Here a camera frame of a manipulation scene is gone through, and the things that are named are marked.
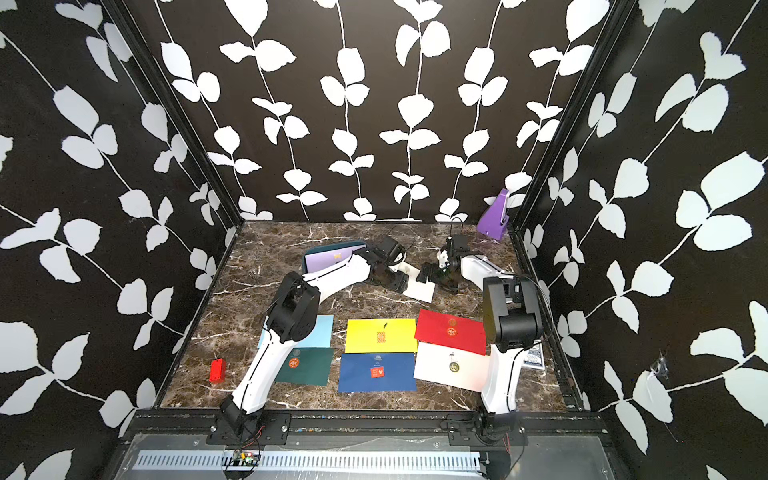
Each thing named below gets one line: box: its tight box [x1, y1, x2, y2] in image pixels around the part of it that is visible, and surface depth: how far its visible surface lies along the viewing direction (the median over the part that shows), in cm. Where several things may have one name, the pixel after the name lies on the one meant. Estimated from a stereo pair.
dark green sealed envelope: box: [275, 347, 334, 386], surface depth 87 cm
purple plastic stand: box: [476, 188, 510, 242], surface depth 117 cm
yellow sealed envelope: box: [345, 319, 418, 353], surface depth 93 cm
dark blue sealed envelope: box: [338, 352, 417, 393], surface depth 85 cm
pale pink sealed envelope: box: [414, 342, 490, 392], surface depth 88 cm
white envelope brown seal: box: [397, 262, 436, 304], surface depth 100 cm
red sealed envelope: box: [414, 308, 487, 356], surface depth 95 cm
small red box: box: [209, 358, 227, 383], surface depth 83 cm
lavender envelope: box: [305, 245, 366, 273], surface depth 104 cm
